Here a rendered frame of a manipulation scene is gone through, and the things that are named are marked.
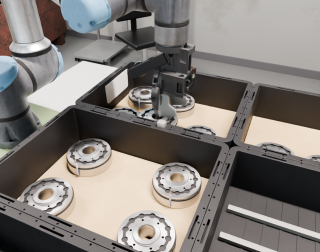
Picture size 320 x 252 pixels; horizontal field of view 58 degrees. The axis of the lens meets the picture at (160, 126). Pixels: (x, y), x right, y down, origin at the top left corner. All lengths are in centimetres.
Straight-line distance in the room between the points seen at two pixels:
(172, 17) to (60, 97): 76
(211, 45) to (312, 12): 99
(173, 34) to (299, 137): 44
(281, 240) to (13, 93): 73
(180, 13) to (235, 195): 39
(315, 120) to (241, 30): 238
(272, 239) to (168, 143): 28
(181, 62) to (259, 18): 252
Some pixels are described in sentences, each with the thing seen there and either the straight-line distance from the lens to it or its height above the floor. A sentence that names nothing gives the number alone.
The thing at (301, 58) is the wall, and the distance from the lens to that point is 323.
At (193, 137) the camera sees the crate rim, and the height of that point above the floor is 93.
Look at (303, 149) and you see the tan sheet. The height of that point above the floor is 83.
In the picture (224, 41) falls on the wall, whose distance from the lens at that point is 327.
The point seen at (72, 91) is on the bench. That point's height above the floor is 70.
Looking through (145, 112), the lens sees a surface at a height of 89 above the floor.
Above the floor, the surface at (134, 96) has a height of 86.
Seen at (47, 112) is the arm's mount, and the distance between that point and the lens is 107.
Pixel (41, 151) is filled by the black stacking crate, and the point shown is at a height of 89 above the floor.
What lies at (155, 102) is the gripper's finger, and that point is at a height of 94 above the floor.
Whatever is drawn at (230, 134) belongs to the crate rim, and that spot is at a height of 93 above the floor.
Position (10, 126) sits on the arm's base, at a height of 83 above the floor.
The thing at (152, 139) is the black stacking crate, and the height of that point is 90.
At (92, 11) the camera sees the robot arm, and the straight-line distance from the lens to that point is 53.
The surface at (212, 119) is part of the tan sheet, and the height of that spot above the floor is 83.
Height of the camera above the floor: 131
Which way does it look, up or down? 36 degrees down
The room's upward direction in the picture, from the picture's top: straight up
